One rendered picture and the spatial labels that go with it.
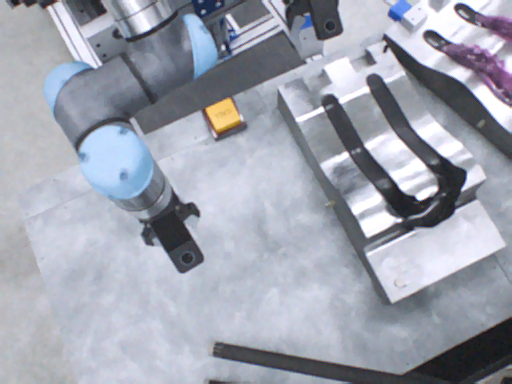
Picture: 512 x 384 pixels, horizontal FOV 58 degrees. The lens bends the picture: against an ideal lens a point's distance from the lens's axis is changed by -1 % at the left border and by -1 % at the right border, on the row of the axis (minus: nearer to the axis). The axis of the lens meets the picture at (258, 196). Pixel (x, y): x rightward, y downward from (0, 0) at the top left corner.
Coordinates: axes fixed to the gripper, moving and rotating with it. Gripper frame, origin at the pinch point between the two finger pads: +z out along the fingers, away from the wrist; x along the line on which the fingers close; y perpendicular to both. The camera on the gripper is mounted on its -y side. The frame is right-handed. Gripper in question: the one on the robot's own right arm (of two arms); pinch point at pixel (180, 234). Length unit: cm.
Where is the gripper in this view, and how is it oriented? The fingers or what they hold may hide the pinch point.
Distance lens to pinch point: 85.6
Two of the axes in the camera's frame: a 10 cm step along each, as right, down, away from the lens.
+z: 0.3, 2.8, 9.6
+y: -5.5, -8.0, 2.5
